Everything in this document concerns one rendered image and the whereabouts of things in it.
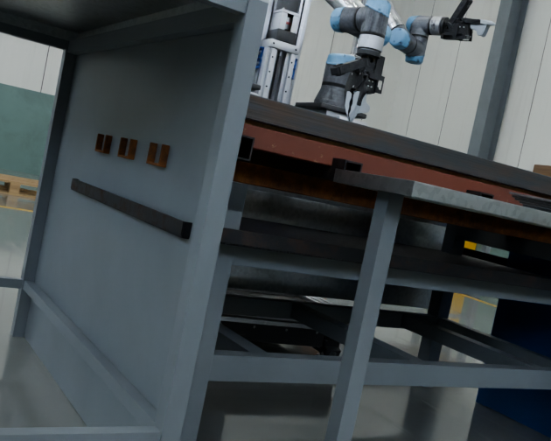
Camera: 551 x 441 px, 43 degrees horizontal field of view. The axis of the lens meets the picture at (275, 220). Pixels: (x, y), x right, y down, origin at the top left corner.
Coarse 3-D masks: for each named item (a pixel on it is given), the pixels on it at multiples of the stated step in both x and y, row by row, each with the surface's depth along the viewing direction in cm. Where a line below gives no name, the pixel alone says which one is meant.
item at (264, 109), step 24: (264, 120) 153; (288, 120) 156; (312, 120) 159; (336, 120) 162; (360, 144) 167; (384, 144) 170; (408, 144) 174; (432, 144) 178; (456, 168) 184; (480, 168) 188; (504, 168) 193
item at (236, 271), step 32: (256, 192) 245; (288, 224) 253; (320, 224) 261; (352, 224) 268; (416, 224) 285; (256, 288) 251; (288, 288) 258; (320, 288) 265; (352, 288) 273; (384, 288) 281; (416, 288) 290
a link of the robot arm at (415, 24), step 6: (408, 18) 289; (414, 18) 287; (420, 18) 286; (426, 18) 284; (408, 24) 288; (414, 24) 287; (420, 24) 285; (426, 24) 284; (408, 30) 289; (414, 30) 287; (420, 30) 285; (426, 30) 285; (426, 36) 286
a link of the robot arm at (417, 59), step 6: (414, 36) 286; (420, 36) 285; (420, 42) 284; (426, 42) 287; (420, 48) 284; (408, 54) 284; (414, 54) 285; (420, 54) 286; (408, 60) 287; (414, 60) 286; (420, 60) 287
